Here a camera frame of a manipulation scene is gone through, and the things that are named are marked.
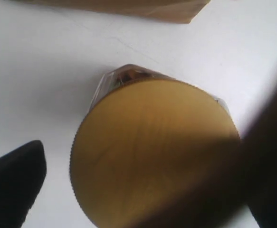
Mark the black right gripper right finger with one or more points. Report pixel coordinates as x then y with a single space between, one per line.
259 190

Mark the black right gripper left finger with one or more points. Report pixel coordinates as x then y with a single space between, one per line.
22 174

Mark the yellow-lid plastic snack jar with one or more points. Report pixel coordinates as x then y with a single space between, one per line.
145 137

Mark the brown paper bag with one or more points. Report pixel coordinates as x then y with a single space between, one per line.
172 11

